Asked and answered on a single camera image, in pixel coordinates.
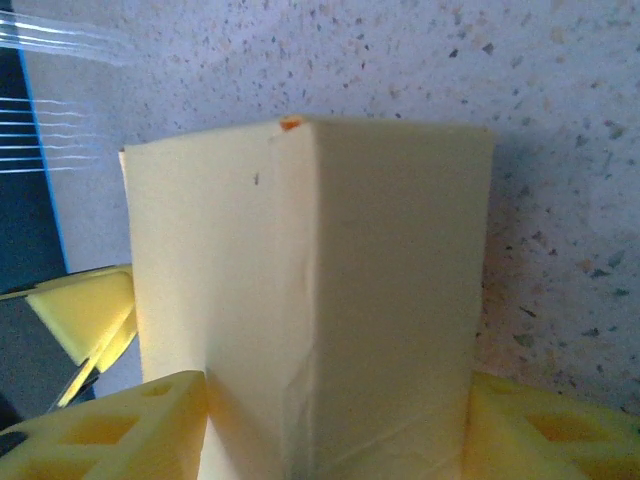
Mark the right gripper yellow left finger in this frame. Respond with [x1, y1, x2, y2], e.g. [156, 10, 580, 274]
[0, 369, 209, 480]

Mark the pale yellow paper box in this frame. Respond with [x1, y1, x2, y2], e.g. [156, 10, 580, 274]
[118, 114, 496, 480]

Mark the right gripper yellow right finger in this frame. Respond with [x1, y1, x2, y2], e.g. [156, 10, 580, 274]
[462, 372, 640, 480]

